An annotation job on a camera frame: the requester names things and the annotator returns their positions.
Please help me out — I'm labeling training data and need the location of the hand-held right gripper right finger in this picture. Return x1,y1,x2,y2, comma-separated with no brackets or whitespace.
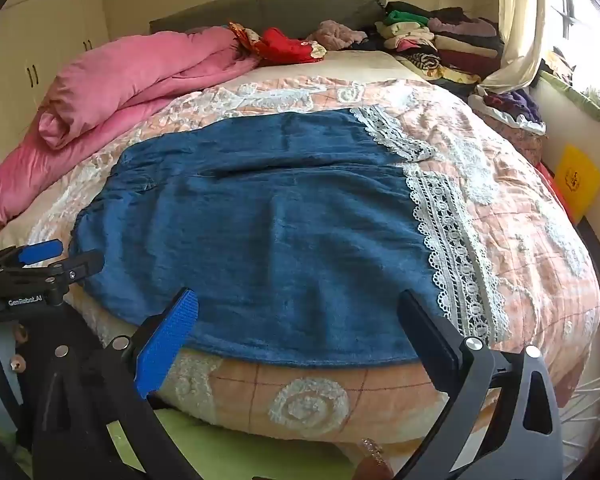
399,289,564,480

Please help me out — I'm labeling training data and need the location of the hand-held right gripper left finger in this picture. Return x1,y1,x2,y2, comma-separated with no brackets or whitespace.
32,287,199,480

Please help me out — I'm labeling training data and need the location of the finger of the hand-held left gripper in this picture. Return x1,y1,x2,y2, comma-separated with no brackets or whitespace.
10,250,105,285
0,238,65,270

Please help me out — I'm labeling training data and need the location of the blue denim pants lace trim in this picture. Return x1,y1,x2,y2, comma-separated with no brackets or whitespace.
70,104,511,367

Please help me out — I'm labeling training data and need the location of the person's left hand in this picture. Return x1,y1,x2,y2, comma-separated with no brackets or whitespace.
7,324,31,374

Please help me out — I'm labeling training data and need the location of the peach patterned bedspread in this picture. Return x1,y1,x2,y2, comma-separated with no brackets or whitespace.
0,50,600,453

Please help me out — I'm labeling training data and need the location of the person's green clothing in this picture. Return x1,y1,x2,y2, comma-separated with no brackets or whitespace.
105,406,363,480

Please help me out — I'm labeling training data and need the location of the brown glossy object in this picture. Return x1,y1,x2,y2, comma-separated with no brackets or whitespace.
360,437,396,480

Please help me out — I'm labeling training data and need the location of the pink quilt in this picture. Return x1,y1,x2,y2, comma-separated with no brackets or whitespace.
0,26,261,246

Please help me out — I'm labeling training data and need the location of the white net basket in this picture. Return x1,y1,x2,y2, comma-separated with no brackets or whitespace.
555,365,600,480

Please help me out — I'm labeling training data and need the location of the yellow board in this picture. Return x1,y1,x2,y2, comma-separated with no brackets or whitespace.
552,144,600,211

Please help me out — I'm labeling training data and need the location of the cream wardrobe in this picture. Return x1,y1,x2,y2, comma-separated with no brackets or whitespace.
0,0,112,161

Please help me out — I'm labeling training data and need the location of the purple clothes heap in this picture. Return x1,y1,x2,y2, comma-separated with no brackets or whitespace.
469,87,548,136

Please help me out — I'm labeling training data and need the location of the green windowsill cloth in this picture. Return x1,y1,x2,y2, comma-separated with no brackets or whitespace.
539,69,600,140

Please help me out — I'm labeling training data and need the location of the pile of folded clothes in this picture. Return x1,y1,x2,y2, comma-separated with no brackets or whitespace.
367,1,506,98

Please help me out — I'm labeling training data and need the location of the red patterned cloth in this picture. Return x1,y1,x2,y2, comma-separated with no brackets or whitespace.
227,21,327,64

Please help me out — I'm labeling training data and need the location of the mauve fluffy cloth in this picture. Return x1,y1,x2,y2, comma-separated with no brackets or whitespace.
307,19,370,51

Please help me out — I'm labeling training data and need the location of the cream curtain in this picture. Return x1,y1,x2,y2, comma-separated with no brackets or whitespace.
476,0,548,96

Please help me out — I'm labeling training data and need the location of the grey-green headboard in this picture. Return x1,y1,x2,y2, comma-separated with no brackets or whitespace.
149,0,388,43

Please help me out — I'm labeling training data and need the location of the window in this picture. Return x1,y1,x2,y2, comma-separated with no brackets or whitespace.
542,0,600,106

